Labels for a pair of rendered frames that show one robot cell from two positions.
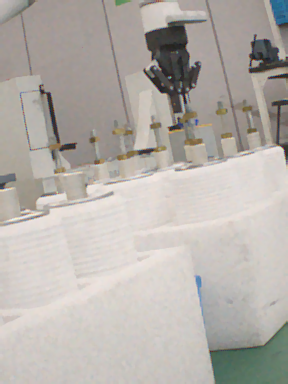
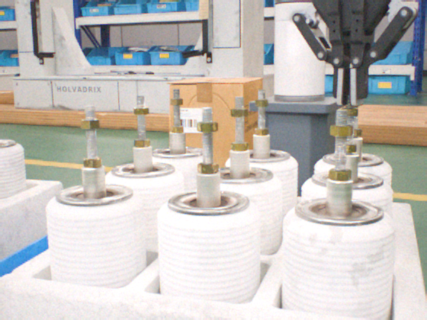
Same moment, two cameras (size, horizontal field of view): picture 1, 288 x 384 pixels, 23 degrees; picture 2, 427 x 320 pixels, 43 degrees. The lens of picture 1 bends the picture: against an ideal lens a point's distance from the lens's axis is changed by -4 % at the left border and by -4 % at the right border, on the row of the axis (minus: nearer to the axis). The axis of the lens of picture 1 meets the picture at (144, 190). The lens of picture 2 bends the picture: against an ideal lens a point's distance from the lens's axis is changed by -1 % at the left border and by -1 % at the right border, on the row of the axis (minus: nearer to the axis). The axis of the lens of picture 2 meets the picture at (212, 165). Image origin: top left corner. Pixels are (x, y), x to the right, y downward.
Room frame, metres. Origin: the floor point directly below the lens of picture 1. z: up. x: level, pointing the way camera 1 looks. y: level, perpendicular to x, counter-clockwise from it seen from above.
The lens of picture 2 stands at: (1.04, -0.62, 0.39)
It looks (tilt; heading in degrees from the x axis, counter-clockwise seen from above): 12 degrees down; 78
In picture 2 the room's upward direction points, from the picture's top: 1 degrees counter-clockwise
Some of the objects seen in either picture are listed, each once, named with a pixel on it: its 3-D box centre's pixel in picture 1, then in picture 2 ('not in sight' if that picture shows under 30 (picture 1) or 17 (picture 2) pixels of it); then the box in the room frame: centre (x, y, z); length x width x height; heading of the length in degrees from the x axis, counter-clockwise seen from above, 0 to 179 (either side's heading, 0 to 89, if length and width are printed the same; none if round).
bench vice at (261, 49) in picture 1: (263, 50); not in sight; (5.53, -1.13, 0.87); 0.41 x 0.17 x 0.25; 143
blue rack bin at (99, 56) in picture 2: not in sight; (109, 56); (1.24, 5.94, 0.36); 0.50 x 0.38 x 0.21; 53
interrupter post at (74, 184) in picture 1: (75, 188); not in sight; (0.76, 0.07, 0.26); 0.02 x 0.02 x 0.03
